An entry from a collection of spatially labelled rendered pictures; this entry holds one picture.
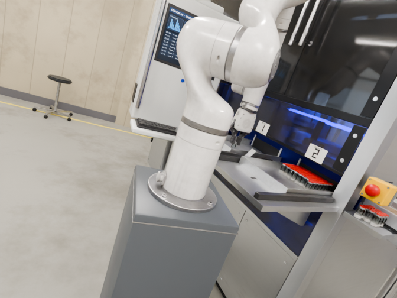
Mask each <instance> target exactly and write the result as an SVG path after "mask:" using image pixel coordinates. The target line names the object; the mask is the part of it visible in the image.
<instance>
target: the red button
mask: <svg viewBox="0 0 397 298"><path fill-rule="evenodd" d="M365 193H366V194H367V195H368V196H370V197H376V196H379V194H380V188H379V187H378V186H377V185H374V184H369V185H367V186H366V187H365Z"/></svg>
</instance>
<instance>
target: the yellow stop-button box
mask: <svg viewBox="0 0 397 298"><path fill-rule="evenodd" d="M369 184H374V185H377V186H378V187H379V188H380V194H379V196H376V197H370V196H368V195H367V194H366V193H365V187H366V186H367V185H369ZM360 195H361V196H363V197H365V198H366V199H369V200H371V201H372V202H374V203H376V204H377V205H379V206H390V205H391V204H392V202H393V200H394V199H395V198H396V196H397V186H395V185H393V184H391V183H389V182H386V181H384V180H382V179H380V178H376V177H369V178H368V180H367V182H366V183H365V185H364V186H363V189H362V190H361V192H360Z"/></svg>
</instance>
